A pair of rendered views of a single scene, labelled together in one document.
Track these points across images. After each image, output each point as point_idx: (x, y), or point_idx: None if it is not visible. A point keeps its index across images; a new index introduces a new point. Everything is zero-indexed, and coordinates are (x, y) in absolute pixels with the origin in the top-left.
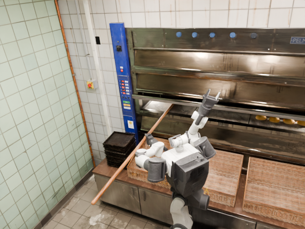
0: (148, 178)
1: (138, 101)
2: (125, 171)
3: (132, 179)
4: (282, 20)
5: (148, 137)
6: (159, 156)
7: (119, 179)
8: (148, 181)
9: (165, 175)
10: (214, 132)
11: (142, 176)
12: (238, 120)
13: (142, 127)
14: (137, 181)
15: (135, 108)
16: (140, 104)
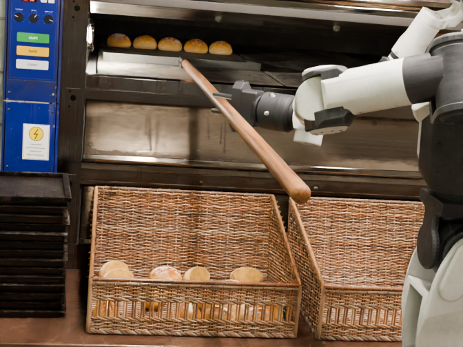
0: (457, 100)
1: (86, 34)
2: (53, 321)
3: (110, 336)
4: None
5: (247, 91)
6: (318, 140)
7: (53, 343)
8: (187, 329)
9: (440, 139)
10: (365, 139)
11: (162, 306)
12: None
13: (90, 151)
14: (136, 337)
15: (63, 69)
16: (86, 55)
